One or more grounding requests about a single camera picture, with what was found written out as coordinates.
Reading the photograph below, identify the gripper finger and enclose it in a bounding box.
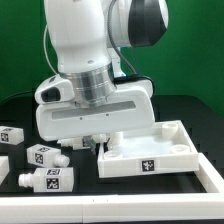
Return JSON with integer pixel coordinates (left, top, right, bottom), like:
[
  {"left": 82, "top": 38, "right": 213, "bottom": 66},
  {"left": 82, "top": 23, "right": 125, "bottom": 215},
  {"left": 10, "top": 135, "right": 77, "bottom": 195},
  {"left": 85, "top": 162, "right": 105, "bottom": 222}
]
[{"left": 83, "top": 136, "right": 96, "bottom": 154}]

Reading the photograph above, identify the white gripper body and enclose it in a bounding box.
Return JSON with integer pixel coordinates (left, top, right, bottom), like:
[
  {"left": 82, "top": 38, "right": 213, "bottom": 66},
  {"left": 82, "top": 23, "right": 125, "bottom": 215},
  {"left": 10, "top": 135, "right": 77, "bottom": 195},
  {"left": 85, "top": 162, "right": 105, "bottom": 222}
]
[{"left": 36, "top": 80, "right": 155, "bottom": 141}]

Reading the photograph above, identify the white square table top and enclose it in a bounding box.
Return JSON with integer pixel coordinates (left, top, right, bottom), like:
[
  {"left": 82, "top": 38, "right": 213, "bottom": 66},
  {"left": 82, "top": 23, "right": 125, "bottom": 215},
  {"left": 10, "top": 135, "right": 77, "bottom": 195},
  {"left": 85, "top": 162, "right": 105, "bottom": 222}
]
[{"left": 97, "top": 120, "right": 199, "bottom": 178}]

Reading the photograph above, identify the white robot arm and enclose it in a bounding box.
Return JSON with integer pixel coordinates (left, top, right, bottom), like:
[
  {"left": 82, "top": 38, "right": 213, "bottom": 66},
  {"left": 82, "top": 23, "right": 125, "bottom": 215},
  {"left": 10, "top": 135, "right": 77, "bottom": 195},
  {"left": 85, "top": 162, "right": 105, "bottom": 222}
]
[{"left": 35, "top": 0, "right": 168, "bottom": 144}]

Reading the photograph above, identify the white U-shaped obstacle fence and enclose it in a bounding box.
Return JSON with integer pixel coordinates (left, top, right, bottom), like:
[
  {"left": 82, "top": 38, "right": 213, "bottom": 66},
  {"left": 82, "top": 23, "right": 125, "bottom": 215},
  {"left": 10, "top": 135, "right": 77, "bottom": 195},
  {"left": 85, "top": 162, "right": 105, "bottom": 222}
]
[{"left": 0, "top": 154, "right": 224, "bottom": 224}]

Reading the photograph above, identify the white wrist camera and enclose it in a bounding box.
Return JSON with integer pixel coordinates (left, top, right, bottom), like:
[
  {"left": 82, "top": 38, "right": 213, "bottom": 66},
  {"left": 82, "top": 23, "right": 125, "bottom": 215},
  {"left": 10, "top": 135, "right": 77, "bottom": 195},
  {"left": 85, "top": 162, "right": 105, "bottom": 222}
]
[{"left": 35, "top": 74, "right": 75, "bottom": 104}]

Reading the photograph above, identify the grey camera cable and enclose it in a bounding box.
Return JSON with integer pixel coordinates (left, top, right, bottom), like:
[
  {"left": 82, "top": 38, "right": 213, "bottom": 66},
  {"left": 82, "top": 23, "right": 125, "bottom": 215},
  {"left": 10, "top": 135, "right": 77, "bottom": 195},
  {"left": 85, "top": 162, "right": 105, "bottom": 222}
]
[{"left": 0, "top": 24, "right": 59, "bottom": 104}]

